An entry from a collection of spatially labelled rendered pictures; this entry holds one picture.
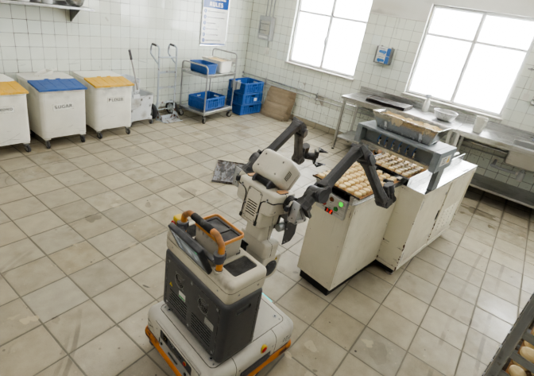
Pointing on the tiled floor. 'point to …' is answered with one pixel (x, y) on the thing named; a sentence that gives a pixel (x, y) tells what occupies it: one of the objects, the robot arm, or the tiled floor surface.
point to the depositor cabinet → (422, 215)
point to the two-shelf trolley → (207, 89)
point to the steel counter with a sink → (508, 137)
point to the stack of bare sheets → (225, 172)
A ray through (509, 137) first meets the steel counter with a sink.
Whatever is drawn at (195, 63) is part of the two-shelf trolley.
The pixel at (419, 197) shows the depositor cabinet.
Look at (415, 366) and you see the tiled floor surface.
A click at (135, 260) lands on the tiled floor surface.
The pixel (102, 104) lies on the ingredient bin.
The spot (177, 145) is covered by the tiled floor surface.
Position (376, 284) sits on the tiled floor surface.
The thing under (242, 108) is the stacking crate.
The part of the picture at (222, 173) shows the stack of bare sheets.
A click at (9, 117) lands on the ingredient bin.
